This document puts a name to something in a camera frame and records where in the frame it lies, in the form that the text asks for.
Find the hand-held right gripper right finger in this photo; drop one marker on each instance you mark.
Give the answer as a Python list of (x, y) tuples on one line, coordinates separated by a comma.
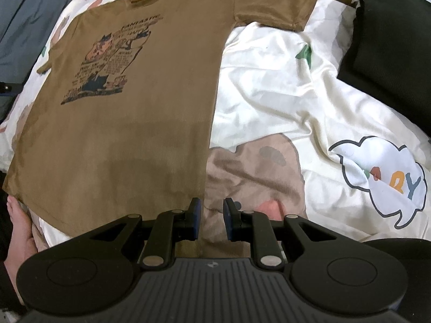
[(229, 219)]

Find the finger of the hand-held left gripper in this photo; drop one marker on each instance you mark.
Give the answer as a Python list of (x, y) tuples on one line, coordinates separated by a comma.
[(10, 89)]

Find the dark grey cloth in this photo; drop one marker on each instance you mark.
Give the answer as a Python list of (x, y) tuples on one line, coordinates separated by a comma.
[(27, 23)]

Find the brown printed T-shirt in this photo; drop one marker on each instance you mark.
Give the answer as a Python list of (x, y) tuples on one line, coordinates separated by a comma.
[(134, 124)]

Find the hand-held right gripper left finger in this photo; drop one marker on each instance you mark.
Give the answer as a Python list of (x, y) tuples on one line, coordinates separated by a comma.
[(195, 216)]

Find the white bear print bedsheet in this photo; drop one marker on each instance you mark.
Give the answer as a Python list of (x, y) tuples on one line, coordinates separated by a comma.
[(269, 91)]

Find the person's bare foot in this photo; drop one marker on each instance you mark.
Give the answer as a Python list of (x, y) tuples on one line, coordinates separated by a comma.
[(20, 242)]

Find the dark green cloth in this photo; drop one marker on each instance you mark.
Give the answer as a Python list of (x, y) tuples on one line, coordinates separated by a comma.
[(380, 33)]

